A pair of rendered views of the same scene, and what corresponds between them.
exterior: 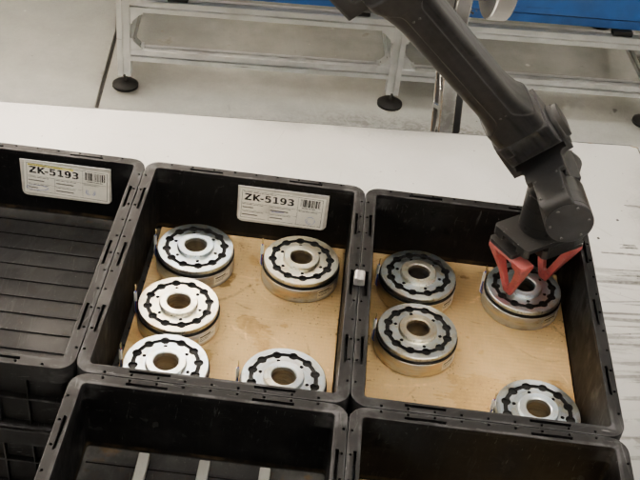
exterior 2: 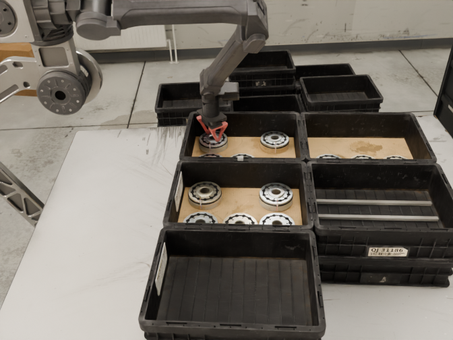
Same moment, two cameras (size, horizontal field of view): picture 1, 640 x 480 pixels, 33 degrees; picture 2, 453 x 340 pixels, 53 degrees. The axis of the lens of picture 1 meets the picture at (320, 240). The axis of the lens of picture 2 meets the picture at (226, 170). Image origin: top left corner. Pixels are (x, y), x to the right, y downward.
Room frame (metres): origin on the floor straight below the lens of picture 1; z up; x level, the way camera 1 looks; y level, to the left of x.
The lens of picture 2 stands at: (0.93, 1.11, 1.77)
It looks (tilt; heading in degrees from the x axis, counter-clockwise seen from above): 37 degrees down; 275
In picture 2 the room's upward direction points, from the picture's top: 2 degrees counter-clockwise
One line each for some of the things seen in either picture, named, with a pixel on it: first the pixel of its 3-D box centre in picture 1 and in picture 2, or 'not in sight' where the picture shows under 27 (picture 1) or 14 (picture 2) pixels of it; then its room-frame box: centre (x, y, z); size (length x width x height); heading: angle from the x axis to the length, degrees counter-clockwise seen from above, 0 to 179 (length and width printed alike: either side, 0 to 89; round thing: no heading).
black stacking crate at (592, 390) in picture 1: (471, 334); (243, 148); (0.99, -0.20, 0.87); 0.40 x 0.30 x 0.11; 0
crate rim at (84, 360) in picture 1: (236, 274); (239, 193); (0.99, 0.10, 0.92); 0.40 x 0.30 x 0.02; 0
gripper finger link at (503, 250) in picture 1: (521, 262); (215, 128); (1.09, -0.26, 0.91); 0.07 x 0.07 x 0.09; 37
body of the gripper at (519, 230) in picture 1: (543, 214); (211, 108); (1.10, -0.28, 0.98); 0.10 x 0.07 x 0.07; 127
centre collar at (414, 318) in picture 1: (417, 329); not in sight; (0.99, -0.14, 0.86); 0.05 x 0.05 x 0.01
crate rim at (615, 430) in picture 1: (479, 305); (243, 136); (0.99, -0.20, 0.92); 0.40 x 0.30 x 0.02; 0
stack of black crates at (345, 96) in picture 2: not in sight; (335, 123); (0.49, -1.20, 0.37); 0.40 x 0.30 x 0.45; 5
